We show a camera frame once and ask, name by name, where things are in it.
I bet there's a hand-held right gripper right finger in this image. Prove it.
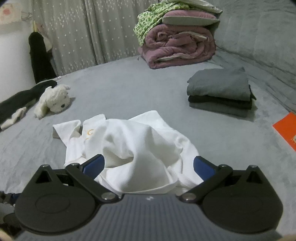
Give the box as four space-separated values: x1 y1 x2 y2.
178 156 265 203

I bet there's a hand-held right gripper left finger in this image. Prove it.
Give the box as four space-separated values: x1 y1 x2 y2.
30 153 119 202

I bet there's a white long-sleeve printed shirt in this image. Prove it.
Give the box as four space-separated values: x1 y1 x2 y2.
52 110 204 194

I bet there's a black folded garment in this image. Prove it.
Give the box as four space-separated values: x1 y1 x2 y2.
188 94 253 110

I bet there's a white plush dog toy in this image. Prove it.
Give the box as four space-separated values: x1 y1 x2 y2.
33 84 71 120

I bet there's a grey bed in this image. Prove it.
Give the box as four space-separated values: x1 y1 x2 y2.
0 50 296 232

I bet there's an orange booklet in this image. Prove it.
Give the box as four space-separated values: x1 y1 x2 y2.
272 111 296 152

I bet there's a white sock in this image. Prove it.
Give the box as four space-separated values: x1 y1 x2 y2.
0 107 27 130

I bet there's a black cloth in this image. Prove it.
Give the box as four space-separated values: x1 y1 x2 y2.
0 80 58 124

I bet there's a black hanging garment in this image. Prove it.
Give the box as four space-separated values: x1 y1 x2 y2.
28 31 57 84

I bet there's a pink folded quilt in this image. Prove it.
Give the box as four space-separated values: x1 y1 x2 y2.
138 24 216 69

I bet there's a beige hanging garment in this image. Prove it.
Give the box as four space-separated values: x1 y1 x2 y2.
37 23 54 52

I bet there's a grey star-patterned curtain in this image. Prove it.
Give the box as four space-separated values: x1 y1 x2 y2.
30 0 162 77

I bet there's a grey quilted headboard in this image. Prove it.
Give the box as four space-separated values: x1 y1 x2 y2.
208 0 296 114

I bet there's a pink pillow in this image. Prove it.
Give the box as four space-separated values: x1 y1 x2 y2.
162 10 221 26

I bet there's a green patterned cloth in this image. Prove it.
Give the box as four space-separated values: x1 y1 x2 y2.
134 1 181 47

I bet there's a pink printed wall cloth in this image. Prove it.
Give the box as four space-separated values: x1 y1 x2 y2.
0 2 23 26

